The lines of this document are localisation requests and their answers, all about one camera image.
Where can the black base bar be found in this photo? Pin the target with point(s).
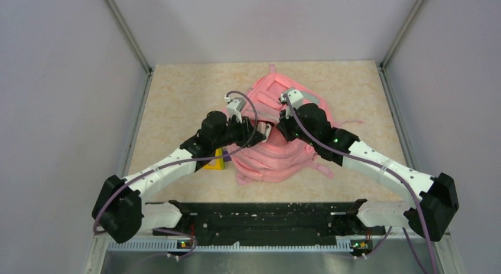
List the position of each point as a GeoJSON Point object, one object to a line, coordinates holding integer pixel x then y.
{"type": "Point", "coordinates": [271, 224]}

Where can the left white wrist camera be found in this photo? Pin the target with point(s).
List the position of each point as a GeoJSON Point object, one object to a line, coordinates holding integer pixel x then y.
{"type": "Point", "coordinates": [234, 108]}

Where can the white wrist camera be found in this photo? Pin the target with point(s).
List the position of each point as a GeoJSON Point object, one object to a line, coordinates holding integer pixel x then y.
{"type": "Point", "coordinates": [234, 108]}
{"type": "Point", "coordinates": [292, 96]}

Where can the metal frame rail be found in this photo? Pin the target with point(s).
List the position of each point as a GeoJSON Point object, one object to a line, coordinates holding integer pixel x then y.
{"type": "Point", "coordinates": [383, 71]}
{"type": "Point", "coordinates": [148, 71]}

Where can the yellow triangle ruler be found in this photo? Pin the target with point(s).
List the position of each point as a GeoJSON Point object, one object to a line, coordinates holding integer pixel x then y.
{"type": "Point", "coordinates": [218, 163]}

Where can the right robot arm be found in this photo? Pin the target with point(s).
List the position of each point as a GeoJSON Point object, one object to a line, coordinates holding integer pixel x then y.
{"type": "Point", "coordinates": [428, 203]}

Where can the metal frame rail left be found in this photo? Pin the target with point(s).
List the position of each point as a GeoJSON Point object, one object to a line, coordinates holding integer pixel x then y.
{"type": "Point", "coordinates": [148, 71]}

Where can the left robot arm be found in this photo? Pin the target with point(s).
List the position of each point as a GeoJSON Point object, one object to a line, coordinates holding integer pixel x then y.
{"type": "Point", "coordinates": [122, 208]}

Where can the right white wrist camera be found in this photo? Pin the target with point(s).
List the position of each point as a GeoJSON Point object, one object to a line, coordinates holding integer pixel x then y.
{"type": "Point", "coordinates": [292, 96]}

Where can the purple cube block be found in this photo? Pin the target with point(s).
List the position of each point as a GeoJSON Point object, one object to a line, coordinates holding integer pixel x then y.
{"type": "Point", "coordinates": [226, 157]}

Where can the pink backpack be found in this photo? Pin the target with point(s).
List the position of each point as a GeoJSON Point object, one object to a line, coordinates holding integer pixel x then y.
{"type": "Point", "coordinates": [276, 159]}

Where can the metal frame rail right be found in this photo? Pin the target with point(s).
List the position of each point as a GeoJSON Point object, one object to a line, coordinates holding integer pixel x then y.
{"type": "Point", "coordinates": [383, 71]}

